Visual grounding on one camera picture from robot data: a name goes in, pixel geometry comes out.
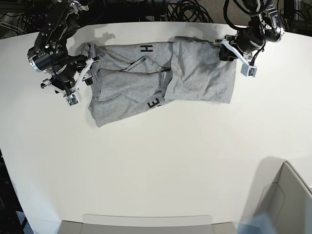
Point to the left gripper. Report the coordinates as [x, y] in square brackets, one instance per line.
[246, 42]

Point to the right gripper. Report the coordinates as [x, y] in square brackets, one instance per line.
[68, 74]

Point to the grey T-shirt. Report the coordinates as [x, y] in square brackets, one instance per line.
[131, 79]

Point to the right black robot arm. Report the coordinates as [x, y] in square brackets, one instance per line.
[50, 55]

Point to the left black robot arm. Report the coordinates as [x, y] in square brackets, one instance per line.
[265, 25]

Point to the grey plastic bin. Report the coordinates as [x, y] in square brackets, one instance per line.
[287, 201]

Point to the grey tray at table edge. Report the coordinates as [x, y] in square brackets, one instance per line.
[107, 224]

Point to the blue cloth at bottom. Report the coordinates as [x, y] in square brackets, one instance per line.
[258, 224]

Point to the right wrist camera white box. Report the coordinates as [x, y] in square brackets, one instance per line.
[72, 99]

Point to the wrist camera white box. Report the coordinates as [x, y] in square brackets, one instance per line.
[72, 99]
[248, 70]

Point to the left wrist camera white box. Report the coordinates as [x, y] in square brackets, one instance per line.
[248, 70]

